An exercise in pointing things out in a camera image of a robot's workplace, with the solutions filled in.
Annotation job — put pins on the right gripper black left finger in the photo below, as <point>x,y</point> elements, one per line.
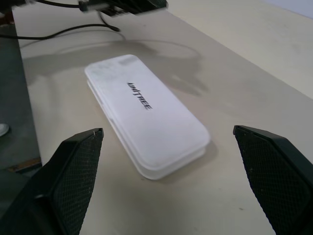
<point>61,181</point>

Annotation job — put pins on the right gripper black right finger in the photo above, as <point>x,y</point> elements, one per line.
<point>274,181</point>

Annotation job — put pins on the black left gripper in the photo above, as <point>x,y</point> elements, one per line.
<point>141,6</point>

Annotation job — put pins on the white plastic pencil case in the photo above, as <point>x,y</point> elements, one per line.
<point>151,122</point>

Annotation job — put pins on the white object on floor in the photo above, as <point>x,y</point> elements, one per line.
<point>3,129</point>

